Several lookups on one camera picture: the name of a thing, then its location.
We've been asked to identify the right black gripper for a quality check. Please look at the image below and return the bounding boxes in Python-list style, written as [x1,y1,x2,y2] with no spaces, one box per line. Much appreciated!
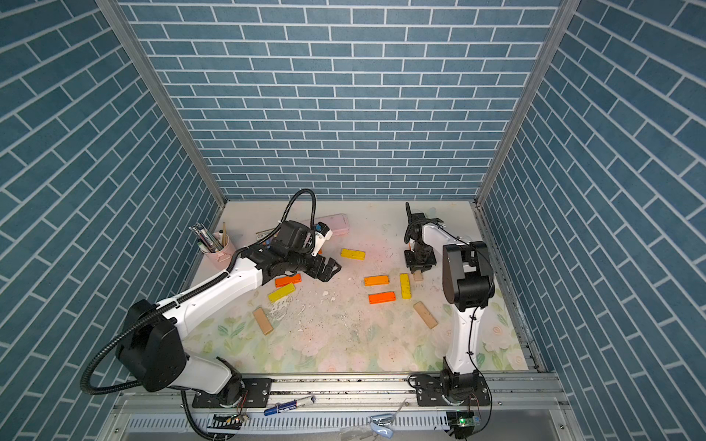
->
[405,247,436,272]

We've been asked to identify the colourful marker box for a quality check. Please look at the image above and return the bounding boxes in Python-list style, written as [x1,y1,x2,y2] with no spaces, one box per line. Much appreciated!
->
[256,228,276,244]

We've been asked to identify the clear plastic bag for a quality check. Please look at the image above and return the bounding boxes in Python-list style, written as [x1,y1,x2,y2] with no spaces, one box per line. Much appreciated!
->
[340,413,395,441]

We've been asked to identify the orange block left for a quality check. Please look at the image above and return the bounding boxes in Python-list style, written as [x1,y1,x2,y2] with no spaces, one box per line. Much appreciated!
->
[275,274,302,288]

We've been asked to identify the green lit circuit board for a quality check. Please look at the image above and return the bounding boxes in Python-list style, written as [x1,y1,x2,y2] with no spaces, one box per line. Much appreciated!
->
[445,411,480,440]

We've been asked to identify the aluminium front rail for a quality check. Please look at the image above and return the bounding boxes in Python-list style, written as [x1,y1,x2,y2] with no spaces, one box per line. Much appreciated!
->
[109,371,575,431]

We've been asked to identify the wooden block right low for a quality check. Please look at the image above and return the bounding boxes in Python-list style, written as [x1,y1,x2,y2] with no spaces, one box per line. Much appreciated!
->
[413,301,439,329]

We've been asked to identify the left black corrugated cable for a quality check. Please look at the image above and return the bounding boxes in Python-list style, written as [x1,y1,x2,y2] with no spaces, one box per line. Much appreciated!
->
[79,188,318,397]

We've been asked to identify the pink pencil case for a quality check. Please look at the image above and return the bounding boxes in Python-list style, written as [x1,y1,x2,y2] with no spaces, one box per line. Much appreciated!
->
[314,213,350,237]

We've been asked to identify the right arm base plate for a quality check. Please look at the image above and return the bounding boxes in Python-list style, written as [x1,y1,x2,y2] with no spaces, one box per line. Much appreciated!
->
[407,372,492,407]

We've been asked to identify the pink pen cup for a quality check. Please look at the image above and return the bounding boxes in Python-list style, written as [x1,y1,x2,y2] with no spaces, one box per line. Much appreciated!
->
[198,235,236,269]

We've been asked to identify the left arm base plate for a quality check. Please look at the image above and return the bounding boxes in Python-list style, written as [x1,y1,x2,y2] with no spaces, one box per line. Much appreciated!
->
[192,378,273,409]

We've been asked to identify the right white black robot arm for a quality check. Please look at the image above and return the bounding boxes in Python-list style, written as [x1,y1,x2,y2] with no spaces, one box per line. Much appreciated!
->
[404,205,496,382]

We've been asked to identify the orange block centre low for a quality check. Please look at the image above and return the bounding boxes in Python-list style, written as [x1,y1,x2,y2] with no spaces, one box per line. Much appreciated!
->
[369,291,396,305]

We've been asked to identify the blue screwdriver on rail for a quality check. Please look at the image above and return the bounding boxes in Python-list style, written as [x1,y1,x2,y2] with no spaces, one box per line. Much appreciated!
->
[264,395,316,416]

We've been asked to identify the light orange block centre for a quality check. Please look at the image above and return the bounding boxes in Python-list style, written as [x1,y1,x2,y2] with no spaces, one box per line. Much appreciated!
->
[363,275,390,287]

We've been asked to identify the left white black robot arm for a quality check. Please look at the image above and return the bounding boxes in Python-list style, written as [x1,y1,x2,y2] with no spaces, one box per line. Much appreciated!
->
[116,245,341,404]

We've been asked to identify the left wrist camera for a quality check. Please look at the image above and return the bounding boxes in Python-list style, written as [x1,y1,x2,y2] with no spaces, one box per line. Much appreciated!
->
[270,220,333,257]

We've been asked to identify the pens in cup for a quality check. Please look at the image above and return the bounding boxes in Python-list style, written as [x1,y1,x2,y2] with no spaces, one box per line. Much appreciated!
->
[190,222,226,252]

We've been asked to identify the yellow block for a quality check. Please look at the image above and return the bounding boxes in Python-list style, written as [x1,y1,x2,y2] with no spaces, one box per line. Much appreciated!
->
[399,273,412,300]
[340,248,366,261]
[268,283,296,304]

